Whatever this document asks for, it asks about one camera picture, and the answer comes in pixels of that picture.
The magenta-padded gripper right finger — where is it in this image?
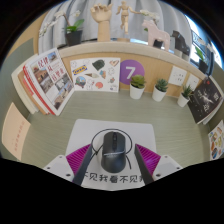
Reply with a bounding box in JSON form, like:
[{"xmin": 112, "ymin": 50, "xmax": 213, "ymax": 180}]
[{"xmin": 133, "ymin": 143, "xmax": 183, "ymax": 185}]

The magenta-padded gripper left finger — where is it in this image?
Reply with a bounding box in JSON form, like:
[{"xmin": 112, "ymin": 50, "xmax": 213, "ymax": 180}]
[{"xmin": 43, "ymin": 143, "xmax": 94, "ymax": 186}]

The black computer mouse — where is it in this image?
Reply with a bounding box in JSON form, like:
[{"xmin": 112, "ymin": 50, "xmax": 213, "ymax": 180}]
[{"xmin": 100, "ymin": 130, "xmax": 127, "ymax": 174}]

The white mouse pad black drawing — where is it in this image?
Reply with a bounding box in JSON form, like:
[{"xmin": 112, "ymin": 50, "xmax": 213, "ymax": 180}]
[{"xmin": 64, "ymin": 118, "xmax": 158, "ymax": 192}]

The colourful sticker card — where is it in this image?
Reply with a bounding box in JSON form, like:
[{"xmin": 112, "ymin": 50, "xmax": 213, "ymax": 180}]
[{"xmin": 207, "ymin": 119, "xmax": 224, "ymax": 161}]

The peach thin book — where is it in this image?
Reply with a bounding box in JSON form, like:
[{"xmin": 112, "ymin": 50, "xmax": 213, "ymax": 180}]
[{"xmin": 1, "ymin": 101, "xmax": 32, "ymax": 162}]

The small succulent white pot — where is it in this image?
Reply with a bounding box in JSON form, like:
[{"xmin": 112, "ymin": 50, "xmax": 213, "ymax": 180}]
[
  {"xmin": 129, "ymin": 74, "xmax": 147, "ymax": 101},
  {"xmin": 151, "ymin": 78, "xmax": 169, "ymax": 103},
  {"xmin": 176, "ymin": 84, "xmax": 194, "ymax": 108}
]

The black cover book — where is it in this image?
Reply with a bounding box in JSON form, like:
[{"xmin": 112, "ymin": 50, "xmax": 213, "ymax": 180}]
[{"xmin": 186, "ymin": 76, "xmax": 224, "ymax": 125}]

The brown kraft book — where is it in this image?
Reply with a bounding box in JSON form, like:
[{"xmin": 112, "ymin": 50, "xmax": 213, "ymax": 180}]
[{"xmin": 17, "ymin": 69, "xmax": 48, "ymax": 115}]

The red-spined photo-cover book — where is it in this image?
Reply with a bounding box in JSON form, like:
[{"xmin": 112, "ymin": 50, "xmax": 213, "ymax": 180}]
[{"xmin": 22, "ymin": 47, "xmax": 75, "ymax": 117}]

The white sticker sheet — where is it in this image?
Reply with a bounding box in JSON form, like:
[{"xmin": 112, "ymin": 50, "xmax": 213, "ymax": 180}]
[{"xmin": 69, "ymin": 57, "xmax": 121, "ymax": 93}]

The thick white book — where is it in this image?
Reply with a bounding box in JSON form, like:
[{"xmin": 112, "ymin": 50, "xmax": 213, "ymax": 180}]
[{"xmin": 10, "ymin": 54, "xmax": 41, "ymax": 115}]

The purple round number sticker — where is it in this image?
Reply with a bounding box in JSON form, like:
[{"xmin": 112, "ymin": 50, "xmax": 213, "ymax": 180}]
[{"xmin": 119, "ymin": 59, "xmax": 146, "ymax": 86}]

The white orchid black pot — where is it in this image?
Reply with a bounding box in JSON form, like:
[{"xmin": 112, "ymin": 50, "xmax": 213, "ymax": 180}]
[
  {"xmin": 139, "ymin": 9, "xmax": 164, "ymax": 49},
  {"xmin": 194, "ymin": 38, "xmax": 214, "ymax": 75},
  {"xmin": 38, "ymin": 9, "xmax": 85, "ymax": 48}
]

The light wooden desk shelf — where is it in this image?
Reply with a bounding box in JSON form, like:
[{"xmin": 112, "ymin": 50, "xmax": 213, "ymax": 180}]
[{"xmin": 58, "ymin": 40, "xmax": 214, "ymax": 98}]

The black horse figurine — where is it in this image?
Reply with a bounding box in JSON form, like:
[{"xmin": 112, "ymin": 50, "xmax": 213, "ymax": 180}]
[{"xmin": 171, "ymin": 29, "xmax": 191, "ymax": 57}]

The pink horse figurine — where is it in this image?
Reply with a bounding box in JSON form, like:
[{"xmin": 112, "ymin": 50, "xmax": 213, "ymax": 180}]
[{"xmin": 141, "ymin": 19, "xmax": 171, "ymax": 51}]

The grey curtain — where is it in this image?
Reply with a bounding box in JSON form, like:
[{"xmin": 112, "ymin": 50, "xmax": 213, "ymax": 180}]
[{"xmin": 38, "ymin": 0, "xmax": 193, "ymax": 46}]

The wooden hand model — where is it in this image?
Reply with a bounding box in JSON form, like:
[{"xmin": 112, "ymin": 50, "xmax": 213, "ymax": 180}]
[{"xmin": 90, "ymin": 3, "xmax": 114, "ymax": 43}]

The wooden mannequin figure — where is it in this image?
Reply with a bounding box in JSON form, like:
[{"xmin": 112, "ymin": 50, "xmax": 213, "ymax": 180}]
[{"xmin": 115, "ymin": 0, "xmax": 143, "ymax": 41}]

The white wall socket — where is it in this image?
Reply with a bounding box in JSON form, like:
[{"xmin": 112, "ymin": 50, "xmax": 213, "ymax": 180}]
[
  {"xmin": 185, "ymin": 73, "xmax": 201, "ymax": 92},
  {"xmin": 167, "ymin": 65, "xmax": 188, "ymax": 87}
]

